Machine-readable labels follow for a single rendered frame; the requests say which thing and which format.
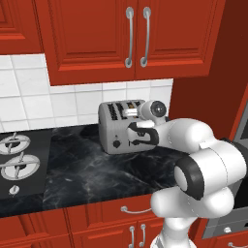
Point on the red base cupboard door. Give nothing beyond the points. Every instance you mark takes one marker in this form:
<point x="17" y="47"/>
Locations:
<point x="103" y="237"/>
<point x="153" y="231"/>

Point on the red drawer front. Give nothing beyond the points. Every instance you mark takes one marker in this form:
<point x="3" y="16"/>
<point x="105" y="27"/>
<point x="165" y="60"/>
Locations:
<point x="97" y="214"/>
<point x="32" y="229"/>

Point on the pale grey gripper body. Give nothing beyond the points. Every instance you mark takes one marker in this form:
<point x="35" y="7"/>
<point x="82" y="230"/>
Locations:
<point x="130" y="112"/>

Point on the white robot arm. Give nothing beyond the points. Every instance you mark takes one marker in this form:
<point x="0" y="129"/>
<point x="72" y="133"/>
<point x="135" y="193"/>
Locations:
<point x="193" y="168"/>

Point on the brown bread slice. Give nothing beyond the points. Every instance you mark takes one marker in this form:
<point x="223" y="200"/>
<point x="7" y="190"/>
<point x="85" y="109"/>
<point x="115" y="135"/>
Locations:
<point x="131" y="104"/>

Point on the black hob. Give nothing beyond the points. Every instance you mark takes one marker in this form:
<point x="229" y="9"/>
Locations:
<point x="22" y="161"/>

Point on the red tall cupboard housing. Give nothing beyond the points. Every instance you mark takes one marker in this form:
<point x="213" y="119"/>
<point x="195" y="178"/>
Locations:
<point x="206" y="84"/>

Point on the red wall cupboard door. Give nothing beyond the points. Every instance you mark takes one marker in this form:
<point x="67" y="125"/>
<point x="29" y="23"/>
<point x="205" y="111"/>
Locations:
<point x="90" y="38"/>
<point x="16" y="25"/>
<point x="184" y="35"/>

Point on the silver hob knob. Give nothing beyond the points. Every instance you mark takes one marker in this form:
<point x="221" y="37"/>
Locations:
<point x="13" y="190"/>

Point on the silver toaster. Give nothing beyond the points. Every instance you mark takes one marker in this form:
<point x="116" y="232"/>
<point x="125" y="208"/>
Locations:
<point x="111" y="129"/>

